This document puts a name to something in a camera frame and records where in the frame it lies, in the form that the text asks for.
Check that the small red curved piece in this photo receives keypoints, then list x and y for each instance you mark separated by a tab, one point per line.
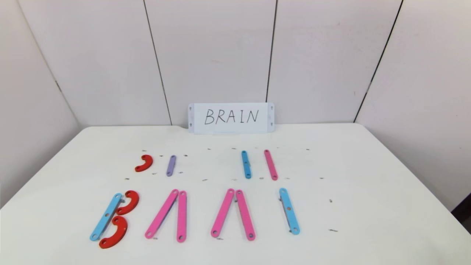
147	163

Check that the long pink bar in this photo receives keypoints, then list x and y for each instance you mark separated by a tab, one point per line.
222	213
245	215
181	216
162	214

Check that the white BRAIN sign card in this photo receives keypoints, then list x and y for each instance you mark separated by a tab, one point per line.
232	117

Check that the short dark blue bar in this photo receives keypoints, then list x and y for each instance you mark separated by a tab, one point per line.
246	164

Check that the short pink bar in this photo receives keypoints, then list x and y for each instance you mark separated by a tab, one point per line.
271	164

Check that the short purple bar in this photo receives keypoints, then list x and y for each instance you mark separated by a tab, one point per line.
171	165

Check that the long light blue bar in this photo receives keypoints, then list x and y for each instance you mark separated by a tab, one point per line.
289	211
106	217

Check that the large red curved piece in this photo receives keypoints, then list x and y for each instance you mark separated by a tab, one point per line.
120	233
132	203

